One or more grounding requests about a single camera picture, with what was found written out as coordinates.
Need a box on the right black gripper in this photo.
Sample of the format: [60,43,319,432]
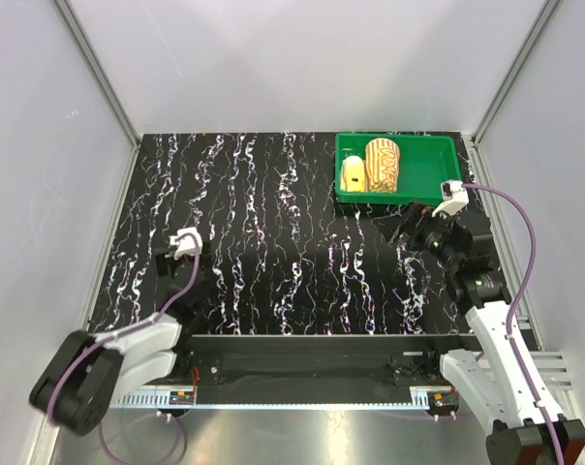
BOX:
[372,201,462,270]

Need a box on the yellow towel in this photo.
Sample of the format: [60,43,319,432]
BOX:
[340,155,367,193]

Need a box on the orange striped towel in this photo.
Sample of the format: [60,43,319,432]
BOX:
[365,138,400,194]

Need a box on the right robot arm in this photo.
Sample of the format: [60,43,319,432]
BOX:
[390,202,585,464]

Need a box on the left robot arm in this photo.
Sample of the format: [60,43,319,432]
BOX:
[28,228,212,436]

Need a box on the green plastic bin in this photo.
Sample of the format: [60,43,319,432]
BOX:
[334,133,462,206]

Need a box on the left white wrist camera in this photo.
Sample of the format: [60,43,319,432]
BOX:
[169,227,203,260]

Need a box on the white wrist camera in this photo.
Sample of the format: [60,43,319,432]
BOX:
[169,227,203,260]
[432,180,469,217]

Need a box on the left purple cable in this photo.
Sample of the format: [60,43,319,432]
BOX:
[47,232,201,462]

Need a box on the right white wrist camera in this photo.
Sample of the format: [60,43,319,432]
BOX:
[432,180,469,217]

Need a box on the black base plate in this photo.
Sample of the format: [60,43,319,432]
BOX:
[157,334,480,381]

